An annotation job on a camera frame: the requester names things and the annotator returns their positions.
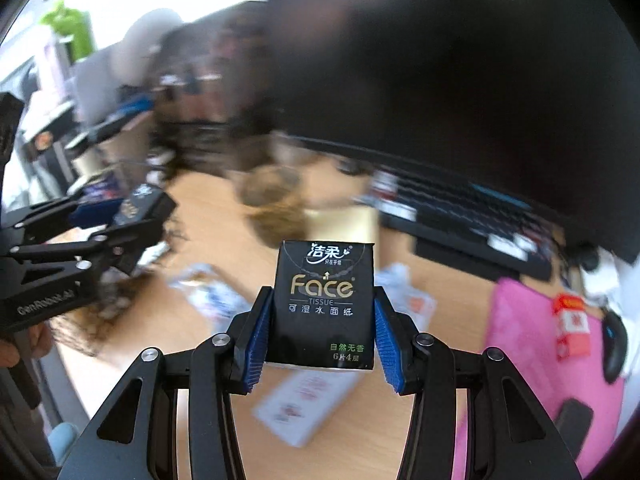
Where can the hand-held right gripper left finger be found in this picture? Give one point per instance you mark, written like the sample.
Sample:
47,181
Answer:
256,340

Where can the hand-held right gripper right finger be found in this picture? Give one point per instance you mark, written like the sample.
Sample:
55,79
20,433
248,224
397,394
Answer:
391,345

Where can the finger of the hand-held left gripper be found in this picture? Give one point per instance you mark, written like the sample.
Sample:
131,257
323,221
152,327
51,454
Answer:
95,212
135,250

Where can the black tissue pack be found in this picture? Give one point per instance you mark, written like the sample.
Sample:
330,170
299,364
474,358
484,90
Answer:
142,204
320,305

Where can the wooden desktop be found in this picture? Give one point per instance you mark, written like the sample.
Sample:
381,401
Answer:
210,240

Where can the person's left hand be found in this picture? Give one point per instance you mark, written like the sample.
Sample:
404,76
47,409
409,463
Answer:
40,342

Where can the white snack packet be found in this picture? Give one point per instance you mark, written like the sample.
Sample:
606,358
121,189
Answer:
305,405
410,305
215,300

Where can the blue box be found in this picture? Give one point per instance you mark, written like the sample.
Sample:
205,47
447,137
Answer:
127,110

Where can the pink desk mat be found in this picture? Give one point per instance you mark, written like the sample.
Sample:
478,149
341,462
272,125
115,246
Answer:
525,360

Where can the glass cup of tea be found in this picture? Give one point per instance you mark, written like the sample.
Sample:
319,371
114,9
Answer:
272,200

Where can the light blue cloth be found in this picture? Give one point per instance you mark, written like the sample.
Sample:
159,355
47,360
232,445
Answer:
65,437

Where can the black keyboard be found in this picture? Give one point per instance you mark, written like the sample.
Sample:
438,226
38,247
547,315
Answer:
475,220

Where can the dark acrylic storage box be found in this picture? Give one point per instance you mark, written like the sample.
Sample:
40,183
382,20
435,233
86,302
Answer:
210,85

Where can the white round fan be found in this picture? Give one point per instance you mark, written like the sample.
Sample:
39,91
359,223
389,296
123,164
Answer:
140,40

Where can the red and white box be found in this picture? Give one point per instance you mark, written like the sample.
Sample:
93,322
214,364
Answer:
572,330

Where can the green plastic object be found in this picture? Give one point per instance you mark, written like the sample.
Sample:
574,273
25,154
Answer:
67,30

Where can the small black object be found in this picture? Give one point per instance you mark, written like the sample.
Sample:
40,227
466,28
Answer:
574,425

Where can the white power adapter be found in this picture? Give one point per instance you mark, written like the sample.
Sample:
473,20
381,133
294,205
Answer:
605,280

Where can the black computer mouse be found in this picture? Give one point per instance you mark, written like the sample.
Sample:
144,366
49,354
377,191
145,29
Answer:
615,345

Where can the black computer monitor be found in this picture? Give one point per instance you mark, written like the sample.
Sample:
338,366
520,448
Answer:
425,60

